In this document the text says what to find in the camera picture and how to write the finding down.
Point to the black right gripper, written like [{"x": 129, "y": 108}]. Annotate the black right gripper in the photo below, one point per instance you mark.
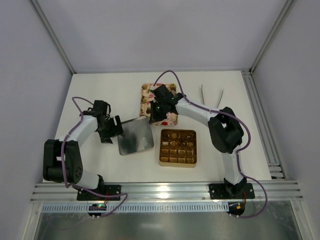
[{"x": 155, "y": 115}]

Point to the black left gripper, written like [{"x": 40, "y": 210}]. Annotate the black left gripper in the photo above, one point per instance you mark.
[{"x": 115, "y": 127}]

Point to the silver tin lid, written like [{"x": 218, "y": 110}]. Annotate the silver tin lid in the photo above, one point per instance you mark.
[{"x": 137, "y": 136}]

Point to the metal tongs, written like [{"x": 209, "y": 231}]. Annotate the metal tongs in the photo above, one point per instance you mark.
[{"x": 203, "y": 99}]

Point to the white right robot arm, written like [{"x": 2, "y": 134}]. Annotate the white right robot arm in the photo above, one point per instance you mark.
[{"x": 225, "y": 131}]

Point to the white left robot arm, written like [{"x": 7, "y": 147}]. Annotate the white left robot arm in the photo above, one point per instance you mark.
[{"x": 62, "y": 161}]

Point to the gold chocolate tin box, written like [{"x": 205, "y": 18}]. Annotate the gold chocolate tin box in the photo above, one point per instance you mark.
[{"x": 173, "y": 156}]

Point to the floral rectangular tray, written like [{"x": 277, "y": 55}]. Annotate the floral rectangular tray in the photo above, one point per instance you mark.
[{"x": 172, "y": 118}]

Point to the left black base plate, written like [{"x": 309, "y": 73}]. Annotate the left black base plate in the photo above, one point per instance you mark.
[{"x": 108, "y": 190}]

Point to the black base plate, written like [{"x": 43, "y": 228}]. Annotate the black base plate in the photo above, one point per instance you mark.
[
  {"x": 108, "y": 190},
  {"x": 222, "y": 191}
]

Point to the slotted cable duct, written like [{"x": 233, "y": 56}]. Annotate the slotted cable duct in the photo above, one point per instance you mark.
[{"x": 136, "y": 207}]

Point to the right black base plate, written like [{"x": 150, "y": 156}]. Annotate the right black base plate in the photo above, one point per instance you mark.
[{"x": 222, "y": 191}]

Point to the aluminium right side rail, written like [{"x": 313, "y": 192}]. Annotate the aluminium right side rail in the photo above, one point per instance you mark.
[{"x": 268, "y": 143}]

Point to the aluminium rail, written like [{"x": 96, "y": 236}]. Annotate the aluminium rail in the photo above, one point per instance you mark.
[
  {"x": 277, "y": 190},
  {"x": 268, "y": 143}
]

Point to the aluminium front rail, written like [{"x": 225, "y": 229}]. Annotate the aluminium front rail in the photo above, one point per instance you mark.
[{"x": 277, "y": 190}]

